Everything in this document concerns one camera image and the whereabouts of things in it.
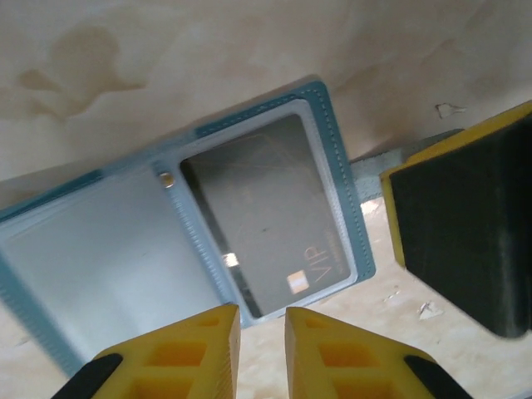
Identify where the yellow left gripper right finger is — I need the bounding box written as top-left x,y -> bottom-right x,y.
284,306 -> 473,399

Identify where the dark grey VIP credit card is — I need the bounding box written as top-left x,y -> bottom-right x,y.
179,112 -> 357,320

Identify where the blue leather card holder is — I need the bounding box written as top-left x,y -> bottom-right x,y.
0,74 -> 416,377

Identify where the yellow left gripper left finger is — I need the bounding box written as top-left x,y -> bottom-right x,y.
52,303 -> 242,399

